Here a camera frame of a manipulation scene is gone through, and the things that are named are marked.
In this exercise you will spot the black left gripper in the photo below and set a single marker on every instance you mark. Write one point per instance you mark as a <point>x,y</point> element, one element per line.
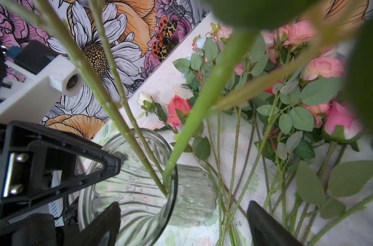
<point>39,165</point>

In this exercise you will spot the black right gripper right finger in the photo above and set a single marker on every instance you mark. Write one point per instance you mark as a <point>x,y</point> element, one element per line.
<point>265,230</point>

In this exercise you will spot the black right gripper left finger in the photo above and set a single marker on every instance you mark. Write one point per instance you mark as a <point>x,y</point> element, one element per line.
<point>102,231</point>

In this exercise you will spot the pink rose stem bunch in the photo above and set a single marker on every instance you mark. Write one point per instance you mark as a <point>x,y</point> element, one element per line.
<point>51,23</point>

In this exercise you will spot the clear glass vase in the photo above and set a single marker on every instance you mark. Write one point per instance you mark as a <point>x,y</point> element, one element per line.
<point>145,211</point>

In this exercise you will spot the pink flower stems on table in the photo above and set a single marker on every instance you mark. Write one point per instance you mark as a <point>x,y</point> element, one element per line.
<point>322,190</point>

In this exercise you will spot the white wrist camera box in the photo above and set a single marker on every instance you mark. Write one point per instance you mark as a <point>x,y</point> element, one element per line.
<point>31,100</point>

